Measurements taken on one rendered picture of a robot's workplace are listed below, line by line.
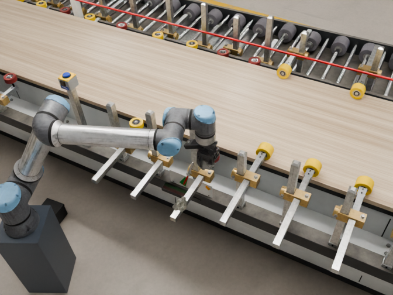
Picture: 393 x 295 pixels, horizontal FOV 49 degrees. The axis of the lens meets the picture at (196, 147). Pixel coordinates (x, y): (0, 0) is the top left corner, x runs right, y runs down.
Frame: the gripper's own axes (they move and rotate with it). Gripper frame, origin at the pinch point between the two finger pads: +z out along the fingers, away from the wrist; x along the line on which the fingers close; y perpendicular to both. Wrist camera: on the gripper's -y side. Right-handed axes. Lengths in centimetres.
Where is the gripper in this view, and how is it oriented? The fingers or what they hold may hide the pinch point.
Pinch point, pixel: (202, 167)
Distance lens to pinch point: 204.9
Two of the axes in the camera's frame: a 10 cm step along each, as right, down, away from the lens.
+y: 8.7, 3.4, -3.7
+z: 0.4, 6.9, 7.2
